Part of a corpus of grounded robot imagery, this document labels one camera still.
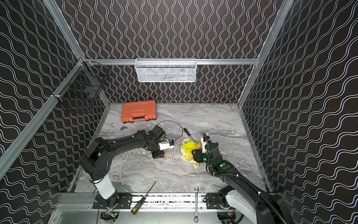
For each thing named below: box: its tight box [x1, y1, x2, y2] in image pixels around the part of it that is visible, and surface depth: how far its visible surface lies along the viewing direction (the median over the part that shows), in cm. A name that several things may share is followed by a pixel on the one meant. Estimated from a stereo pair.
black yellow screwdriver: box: [130, 181, 157, 216], surface depth 73 cm
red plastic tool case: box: [121, 100, 157, 124], surface depth 110 cm
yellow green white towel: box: [180, 137, 200, 169], surface depth 89 cm
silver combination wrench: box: [193, 186, 200, 224], surface depth 76 cm
